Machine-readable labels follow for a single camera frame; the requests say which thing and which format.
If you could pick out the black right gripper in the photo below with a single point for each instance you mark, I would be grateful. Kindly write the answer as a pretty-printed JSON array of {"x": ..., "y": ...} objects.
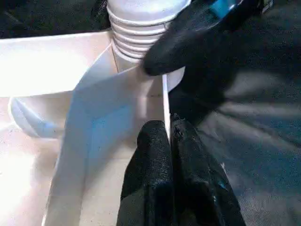
[{"x": 225, "y": 9}]

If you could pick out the black glossy mat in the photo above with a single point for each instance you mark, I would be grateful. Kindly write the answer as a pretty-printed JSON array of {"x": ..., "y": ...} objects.
[{"x": 258, "y": 141}]

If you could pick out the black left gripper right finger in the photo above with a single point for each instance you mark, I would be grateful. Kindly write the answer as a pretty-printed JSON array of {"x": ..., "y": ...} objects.
[{"x": 192, "y": 183}]

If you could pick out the white plastic table leg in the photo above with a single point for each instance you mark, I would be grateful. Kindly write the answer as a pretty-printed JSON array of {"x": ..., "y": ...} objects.
[{"x": 136, "y": 30}]

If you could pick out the white upturned plastic table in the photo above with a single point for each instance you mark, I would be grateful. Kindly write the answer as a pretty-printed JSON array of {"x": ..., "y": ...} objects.
[{"x": 35, "y": 66}]

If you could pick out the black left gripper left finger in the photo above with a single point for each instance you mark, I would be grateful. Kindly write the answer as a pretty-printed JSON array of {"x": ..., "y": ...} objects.
[{"x": 148, "y": 176}]

